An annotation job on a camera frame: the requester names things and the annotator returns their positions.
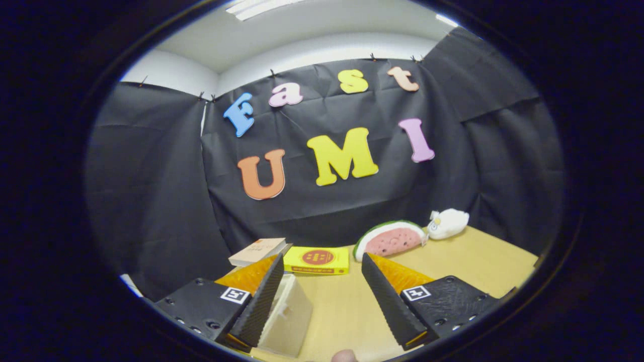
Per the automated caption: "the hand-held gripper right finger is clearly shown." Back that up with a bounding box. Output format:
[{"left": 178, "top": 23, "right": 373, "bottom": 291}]
[{"left": 361, "top": 252, "right": 504, "bottom": 351}]

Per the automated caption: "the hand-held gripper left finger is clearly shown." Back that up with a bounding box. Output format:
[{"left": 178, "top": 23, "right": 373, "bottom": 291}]
[{"left": 153, "top": 253, "right": 285, "bottom": 352}]

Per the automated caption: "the cream fabric storage box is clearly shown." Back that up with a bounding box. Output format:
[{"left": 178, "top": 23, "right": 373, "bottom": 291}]
[{"left": 257, "top": 273, "right": 313, "bottom": 358}]

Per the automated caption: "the beige book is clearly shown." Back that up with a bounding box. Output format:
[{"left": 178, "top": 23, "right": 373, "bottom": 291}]
[{"left": 228, "top": 238, "right": 292, "bottom": 267}]

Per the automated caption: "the watermelon slice plush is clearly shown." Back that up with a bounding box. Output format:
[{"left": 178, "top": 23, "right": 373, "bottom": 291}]
[{"left": 352, "top": 220, "right": 427, "bottom": 262}]

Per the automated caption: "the yellow book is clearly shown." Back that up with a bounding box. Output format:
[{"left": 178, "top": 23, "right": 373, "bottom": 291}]
[{"left": 283, "top": 246, "right": 350, "bottom": 276}]

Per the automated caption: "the white plush toy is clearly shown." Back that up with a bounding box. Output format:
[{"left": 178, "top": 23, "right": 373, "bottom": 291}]
[{"left": 428, "top": 208, "right": 470, "bottom": 240}]

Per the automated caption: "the black backdrop cloth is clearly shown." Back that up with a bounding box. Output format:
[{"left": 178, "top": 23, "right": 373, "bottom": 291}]
[{"left": 85, "top": 28, "right": 564, "bottom": 302}]

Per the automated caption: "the long ceiling light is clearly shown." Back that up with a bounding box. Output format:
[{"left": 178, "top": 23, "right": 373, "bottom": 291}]
[{"left": 225, "top": 0, "right": 305, "bottom": 21}]

